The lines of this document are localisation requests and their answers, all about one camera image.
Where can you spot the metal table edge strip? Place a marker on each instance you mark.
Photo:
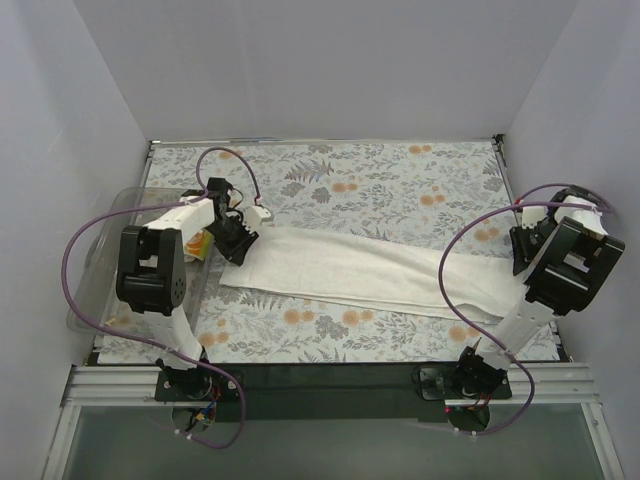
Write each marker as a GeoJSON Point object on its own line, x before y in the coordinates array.
{"type": "Point", "coordinates": [498, 147]}

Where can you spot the aluminium frame rail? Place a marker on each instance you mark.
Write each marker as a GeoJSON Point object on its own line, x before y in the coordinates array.
{"type": "Point", "coordinates": [550, 383]}

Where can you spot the clear plastic bin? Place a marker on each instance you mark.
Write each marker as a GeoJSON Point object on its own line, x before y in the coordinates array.
{"type": "Point", "coordinates": [96, 295]}

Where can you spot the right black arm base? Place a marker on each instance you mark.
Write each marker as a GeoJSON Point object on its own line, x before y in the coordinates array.
{"type": "Point", "coordinates": [466, 407]}

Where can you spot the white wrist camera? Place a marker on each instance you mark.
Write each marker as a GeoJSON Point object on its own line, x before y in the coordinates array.
{"type": "Point", "coordinates": [255, 216]}
{"type": "Point", "coordinates": [532, 216]}

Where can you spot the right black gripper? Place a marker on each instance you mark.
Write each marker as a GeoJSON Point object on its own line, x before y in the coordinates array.
{"type": "Point", "coordinates": [523, 245]}

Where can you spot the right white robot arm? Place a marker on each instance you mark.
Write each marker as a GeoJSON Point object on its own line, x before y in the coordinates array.
{"type": "Point", "coordinates": [564, 255]}

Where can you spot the floral patterned table mat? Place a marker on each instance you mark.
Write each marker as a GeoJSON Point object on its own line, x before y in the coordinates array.
{"type": "Point", "coordinates": [417, 194]}

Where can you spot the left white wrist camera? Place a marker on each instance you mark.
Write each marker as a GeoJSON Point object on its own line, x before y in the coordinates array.
{"type": "Point", "coordinates": [255, 216]}

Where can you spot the white towel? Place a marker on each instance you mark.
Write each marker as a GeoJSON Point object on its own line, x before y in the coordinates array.
{"type": "Point", "coordinates": [355, 271]}

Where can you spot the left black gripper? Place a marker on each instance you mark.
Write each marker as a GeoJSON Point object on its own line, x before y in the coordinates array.
{"type": "Point", "coordinates": [240, 244]}

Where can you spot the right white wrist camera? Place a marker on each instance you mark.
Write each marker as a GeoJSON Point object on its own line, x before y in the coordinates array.
{"type": "Point", "coordinates": [532, 216]}

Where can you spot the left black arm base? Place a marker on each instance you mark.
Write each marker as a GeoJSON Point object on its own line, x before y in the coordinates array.
{"type": "Point", "coordinates": [210, 390]}

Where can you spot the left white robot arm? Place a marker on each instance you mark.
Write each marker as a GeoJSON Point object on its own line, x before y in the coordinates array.
{"type": "Point", "coordinates": [151, 273]}

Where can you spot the orange patterned towel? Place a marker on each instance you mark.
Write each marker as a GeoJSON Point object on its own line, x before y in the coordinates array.
{"type": "Point", "coordinates": [197, 248]}

